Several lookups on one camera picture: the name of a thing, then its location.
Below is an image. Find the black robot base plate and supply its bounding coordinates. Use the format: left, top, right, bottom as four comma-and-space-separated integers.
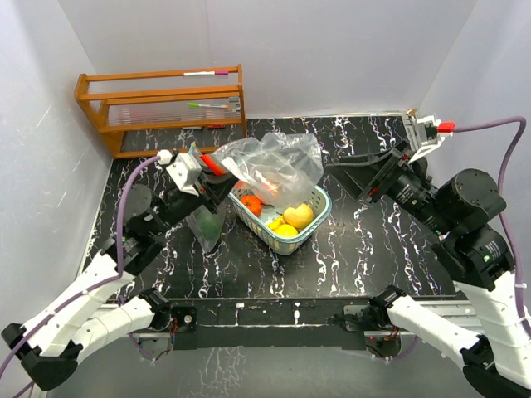
86, 296, 421, 352

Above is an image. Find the aluminium frame rail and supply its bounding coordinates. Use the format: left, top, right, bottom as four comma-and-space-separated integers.
404, 111, 514, 398

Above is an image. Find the green capped marker pen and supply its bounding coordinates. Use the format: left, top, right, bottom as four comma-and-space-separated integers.
187, 102, 230, 109

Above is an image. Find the light blue plastic basket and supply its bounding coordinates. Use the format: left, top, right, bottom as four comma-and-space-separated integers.
228, 182, 332, 255

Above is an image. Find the blue zipper clear bag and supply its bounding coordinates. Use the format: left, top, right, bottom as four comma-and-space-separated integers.
187, 142, 227, 253

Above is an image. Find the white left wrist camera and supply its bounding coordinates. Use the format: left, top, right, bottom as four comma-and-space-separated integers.
157, 149, 205, 197

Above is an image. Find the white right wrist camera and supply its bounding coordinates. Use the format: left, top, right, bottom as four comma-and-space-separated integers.
405, 115, 456, 163

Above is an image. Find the orange pumpkin toy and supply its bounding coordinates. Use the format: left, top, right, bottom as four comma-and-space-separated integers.
240, 195, 263, 217

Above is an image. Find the green bumpy fruit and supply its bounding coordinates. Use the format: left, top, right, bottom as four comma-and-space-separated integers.
195, 208, 225, 251

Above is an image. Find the wooden shelf rack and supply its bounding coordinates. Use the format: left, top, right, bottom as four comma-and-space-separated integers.
74, 64, 248, 159

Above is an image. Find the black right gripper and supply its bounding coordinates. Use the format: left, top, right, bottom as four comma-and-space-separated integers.
322, 138, 451, 234

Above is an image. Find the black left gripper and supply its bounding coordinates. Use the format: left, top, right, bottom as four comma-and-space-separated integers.
150, 164, 244, 235

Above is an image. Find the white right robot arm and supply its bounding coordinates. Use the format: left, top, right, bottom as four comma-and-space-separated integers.
326, 143, 530, 397

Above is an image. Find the yellow lemon fruit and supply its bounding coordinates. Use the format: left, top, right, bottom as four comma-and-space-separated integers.
274, 224, 299, 238

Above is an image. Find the yellow banana toy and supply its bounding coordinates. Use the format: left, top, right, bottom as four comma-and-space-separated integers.
267, 216, 285, 231

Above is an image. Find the red zipper clear bag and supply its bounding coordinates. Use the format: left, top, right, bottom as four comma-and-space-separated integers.
211, 132, 324, 207

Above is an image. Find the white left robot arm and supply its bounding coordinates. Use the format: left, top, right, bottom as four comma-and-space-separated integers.
1, 172, 237, 391

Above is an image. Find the pink white marker pen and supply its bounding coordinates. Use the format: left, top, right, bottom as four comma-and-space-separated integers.
182, 70, 230, 77

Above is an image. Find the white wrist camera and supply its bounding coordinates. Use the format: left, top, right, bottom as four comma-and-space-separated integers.
405, 115, 456, 163
157, 149, 205, 197

